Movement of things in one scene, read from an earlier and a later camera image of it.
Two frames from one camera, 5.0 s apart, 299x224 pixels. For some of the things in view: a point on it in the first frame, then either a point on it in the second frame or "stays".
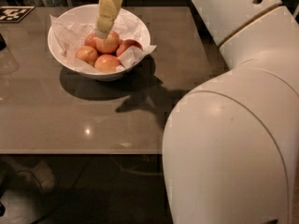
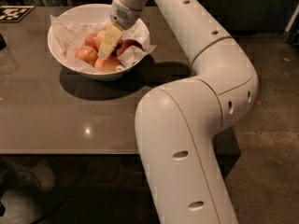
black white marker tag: [14, 13] stays
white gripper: [107, 10] to [123, 15]
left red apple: [87, 53] stays
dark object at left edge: [3, 43] stays
